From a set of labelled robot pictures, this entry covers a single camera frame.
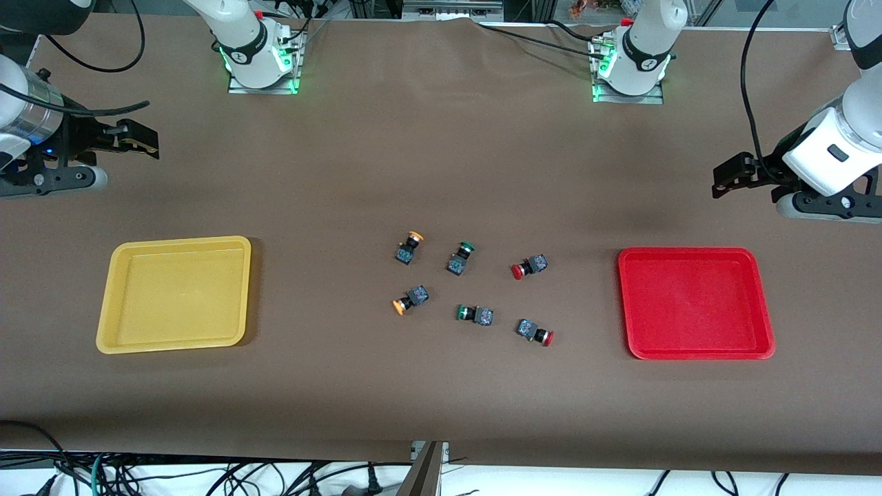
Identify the green mushroom push button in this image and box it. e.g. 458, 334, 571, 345
455, 304, 495, 328
445, 242, 477, 277

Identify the yellow plastic tray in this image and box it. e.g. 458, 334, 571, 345
96, 236, 253, 355

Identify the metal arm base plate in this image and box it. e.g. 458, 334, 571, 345
591, 36, 665, 106
227, 26, 302, 96

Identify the red plastic tray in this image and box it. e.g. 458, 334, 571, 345
617, 247, 777, 361

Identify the aluminium corner bracket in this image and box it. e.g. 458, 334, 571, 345
830, 23, 863, 51

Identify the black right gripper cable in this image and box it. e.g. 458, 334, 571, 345
0, 81, 151, 119

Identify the black looping cable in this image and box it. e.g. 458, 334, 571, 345
41, 0, 147, 74

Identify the teal cable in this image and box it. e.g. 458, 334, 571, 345
87, 451, 109, 496

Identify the black cable across cover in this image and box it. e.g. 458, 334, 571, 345
478, 22, 611, 60

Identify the brown table cover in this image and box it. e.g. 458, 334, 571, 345
0, 12, 882, 476

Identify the yellow push button red contact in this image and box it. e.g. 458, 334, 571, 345
392, 285, 430, 317

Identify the red mushroom push button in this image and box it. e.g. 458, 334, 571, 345
515, 318, 555, 347
511, 254, 549, 281

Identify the yellow push button green contact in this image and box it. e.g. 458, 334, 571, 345
396, 231, 425, 267

